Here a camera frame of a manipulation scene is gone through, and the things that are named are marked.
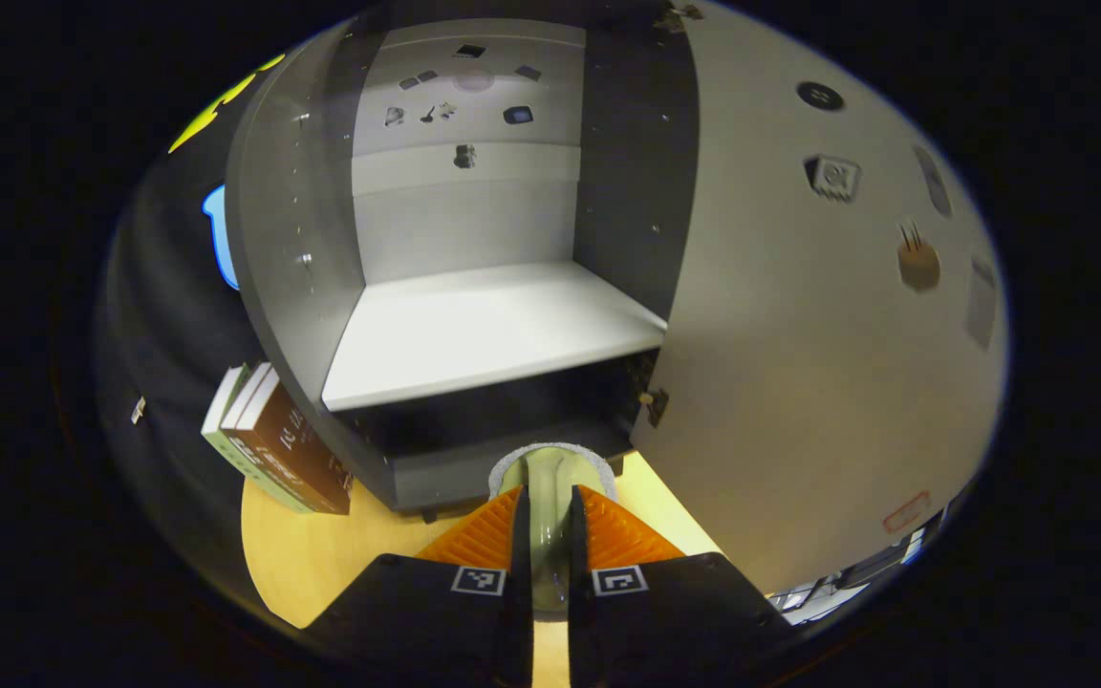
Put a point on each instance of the white clothes peg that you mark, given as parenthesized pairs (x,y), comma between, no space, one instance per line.
(138,409)

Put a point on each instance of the black backdrop cloth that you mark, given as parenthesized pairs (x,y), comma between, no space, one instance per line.
(168,334)

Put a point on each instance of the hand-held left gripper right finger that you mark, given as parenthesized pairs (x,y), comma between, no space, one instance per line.
(581,631)

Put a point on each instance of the dark grey cabinet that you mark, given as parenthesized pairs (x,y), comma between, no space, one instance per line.
(283,239)

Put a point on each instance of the green bottle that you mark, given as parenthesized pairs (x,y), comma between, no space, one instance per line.
(549,535)

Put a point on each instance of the green spine book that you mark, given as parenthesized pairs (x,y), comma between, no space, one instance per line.
(226,420)

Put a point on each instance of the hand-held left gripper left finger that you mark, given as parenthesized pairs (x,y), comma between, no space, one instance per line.
(518,631)

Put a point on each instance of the cabinet door hinge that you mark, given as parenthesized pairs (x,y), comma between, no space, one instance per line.
(656,406)

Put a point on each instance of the grey round coaster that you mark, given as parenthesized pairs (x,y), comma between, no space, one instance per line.
(608,475)

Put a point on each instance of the beige cabinet door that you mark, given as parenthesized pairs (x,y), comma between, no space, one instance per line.
(799,334)

